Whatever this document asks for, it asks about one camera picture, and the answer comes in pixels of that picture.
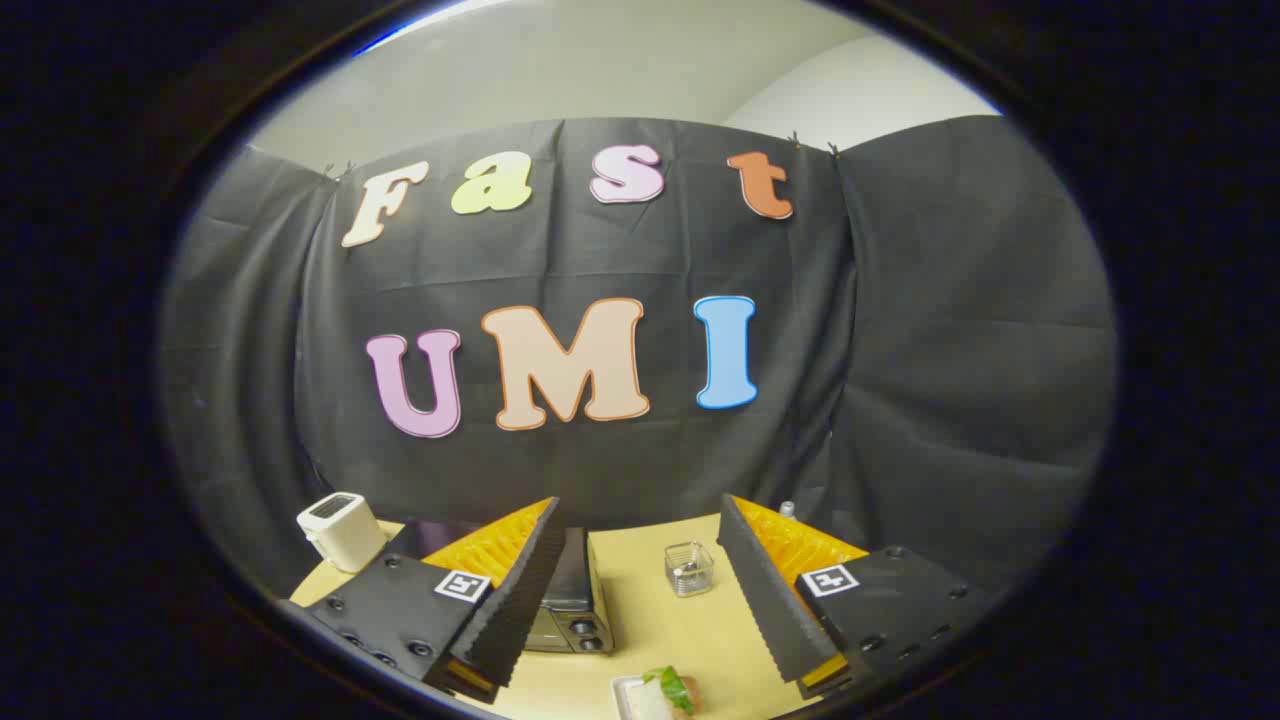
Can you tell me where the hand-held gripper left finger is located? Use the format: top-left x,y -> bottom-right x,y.
305,497 -> 563,704

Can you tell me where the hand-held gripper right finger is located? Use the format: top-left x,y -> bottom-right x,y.
717,494 -> 991,699

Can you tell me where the black toaster oven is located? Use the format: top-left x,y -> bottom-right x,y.
385,518 -> 614,656

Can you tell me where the lettuce sandwich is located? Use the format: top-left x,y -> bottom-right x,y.
640,666 -> 701,718

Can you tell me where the white pop-up toaster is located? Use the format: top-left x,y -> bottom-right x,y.
297,492 -> 389,574

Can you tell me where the clear square holder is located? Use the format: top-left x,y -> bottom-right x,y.
664,541 -> 716,598

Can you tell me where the white plastic tray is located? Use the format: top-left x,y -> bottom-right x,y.
611,675 -> 691,720

